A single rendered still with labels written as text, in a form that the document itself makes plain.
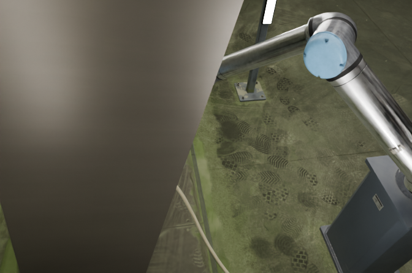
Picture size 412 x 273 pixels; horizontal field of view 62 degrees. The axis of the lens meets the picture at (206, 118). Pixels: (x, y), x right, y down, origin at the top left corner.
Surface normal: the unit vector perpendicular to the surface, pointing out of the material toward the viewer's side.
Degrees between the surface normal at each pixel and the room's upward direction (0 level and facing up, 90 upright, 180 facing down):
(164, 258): 0
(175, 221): 0
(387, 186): 0
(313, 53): 86
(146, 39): 90
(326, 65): 86
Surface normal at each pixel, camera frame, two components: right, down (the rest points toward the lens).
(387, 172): 0.06, -0.68
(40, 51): 0.20, 0.72
